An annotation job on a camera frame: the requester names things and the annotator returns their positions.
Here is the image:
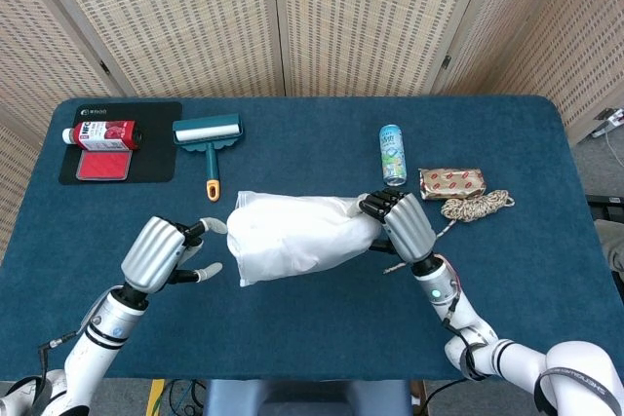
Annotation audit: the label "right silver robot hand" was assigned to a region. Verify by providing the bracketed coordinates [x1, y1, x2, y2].
[358, 188, 438, 264]

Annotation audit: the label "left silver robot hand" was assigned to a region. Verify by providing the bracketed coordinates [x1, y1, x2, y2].
[120, 215, 228, 294]

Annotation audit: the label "white translucent plastic bag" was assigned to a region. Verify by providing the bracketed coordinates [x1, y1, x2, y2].
[226, 190, 384, 288]

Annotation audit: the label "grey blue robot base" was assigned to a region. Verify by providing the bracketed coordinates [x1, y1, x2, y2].
[202, 379, 413, 416]

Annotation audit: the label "beige cloth bundle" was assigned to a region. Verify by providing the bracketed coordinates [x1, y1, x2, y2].
[595, 218, 624, 272]

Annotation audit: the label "gold foil snack package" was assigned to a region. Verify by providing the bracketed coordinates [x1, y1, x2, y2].
[417, 167, 488, 202]

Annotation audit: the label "light blue drink can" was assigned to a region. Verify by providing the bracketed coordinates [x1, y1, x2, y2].
[378, 124, 408, 187]

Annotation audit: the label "black mouse pad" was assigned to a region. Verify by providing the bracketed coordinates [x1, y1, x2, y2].
[58, 101, 183, 186]

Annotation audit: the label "red ink pad case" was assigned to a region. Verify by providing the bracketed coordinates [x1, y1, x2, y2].
[75, 148, 132, 182]

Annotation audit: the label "red juice bottle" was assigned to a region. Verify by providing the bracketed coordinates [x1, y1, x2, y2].
[61, 119, 144, 152]

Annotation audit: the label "teal lint roller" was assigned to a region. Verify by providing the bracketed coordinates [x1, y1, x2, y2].
[172, 112, 246, 203]

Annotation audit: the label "blue felt table cover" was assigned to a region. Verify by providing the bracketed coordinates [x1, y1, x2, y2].
[0, 95, 624, 382]

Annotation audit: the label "wicker folding screen panel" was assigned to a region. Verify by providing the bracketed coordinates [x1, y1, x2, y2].
[0, 0, 128, 261]
[19, 0, 287, 98]
[431, 0, 624, 144]
[270, 0, 493, 98]

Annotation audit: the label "white power strip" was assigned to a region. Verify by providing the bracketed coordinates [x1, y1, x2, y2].
[592, 107, 624, 138]

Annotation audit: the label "beige braided rope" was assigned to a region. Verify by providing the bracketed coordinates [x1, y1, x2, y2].
[383, 189, 516, 275]

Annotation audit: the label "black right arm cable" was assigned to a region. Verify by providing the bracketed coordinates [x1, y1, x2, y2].
[418, 282, 484, 416]

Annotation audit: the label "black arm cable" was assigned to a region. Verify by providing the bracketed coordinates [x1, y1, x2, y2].
[418, 282, 484, 416]
[37, 330, 79, 402]

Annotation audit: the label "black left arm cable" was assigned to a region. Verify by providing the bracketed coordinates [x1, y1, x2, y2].
[37, 330, 79, 402]

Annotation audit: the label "tangled floor cables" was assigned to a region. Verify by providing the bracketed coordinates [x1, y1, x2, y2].
[163, 379, 209, 416]

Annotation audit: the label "black floor frame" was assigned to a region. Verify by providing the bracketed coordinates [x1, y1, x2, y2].
[586, 194, 624, 216]

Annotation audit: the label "white floor cable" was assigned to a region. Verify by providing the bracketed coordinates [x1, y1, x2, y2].
[604, 131, 624, 169]

